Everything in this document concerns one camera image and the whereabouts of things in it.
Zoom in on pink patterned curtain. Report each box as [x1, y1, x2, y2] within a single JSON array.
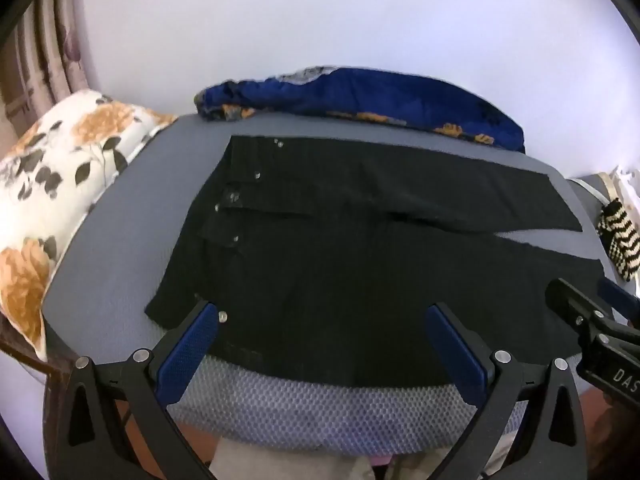
[[0, 0, 101, 151]]

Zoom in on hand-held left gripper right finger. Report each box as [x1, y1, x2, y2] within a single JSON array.
[[424, 302, 587, 480]]

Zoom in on beige cloth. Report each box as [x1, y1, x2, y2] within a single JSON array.
[[210, 437, 401, 480]]

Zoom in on white cord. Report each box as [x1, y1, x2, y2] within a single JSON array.
[[570, 177, 613, 206]]

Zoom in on white cloth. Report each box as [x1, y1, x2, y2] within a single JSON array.
[[607, 166, 640, 211]]

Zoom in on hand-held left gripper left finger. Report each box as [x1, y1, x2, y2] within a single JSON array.
[[65, 300, 219, 480]]

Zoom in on blue blanket with orange print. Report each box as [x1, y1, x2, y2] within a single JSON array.
[[194, 65, 525, 152]]

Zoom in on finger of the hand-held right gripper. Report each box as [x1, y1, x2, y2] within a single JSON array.
[[545, 277, 618, 341], [598, 277, 640, 333]]

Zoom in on black pants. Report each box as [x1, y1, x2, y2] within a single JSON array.
[[144, 135, 606, 388]]

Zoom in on black and white striped knit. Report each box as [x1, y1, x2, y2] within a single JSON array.
[[597, 199, 640, 281]]

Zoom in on grey mesh mattress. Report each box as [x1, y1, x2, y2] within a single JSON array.
[[42, 110, 621, 461]]

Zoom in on white floral pillow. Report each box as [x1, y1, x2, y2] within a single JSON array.
[[0, 89, 178, 361]]

